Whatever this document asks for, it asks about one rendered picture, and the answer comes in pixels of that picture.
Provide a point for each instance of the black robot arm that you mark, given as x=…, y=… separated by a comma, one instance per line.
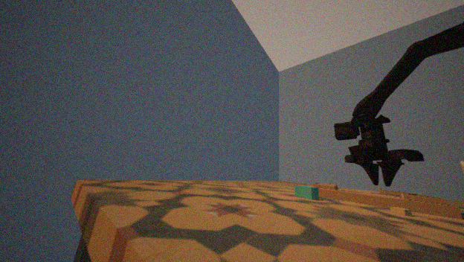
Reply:
x=366, y=110

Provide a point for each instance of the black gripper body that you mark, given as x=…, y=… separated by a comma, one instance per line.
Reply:
x=385, y=156

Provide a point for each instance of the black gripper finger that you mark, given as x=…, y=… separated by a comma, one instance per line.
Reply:
x=389, y=170
x=372, y=171

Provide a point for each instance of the green rectangular block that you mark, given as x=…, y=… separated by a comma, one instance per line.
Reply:
x=306, y=192

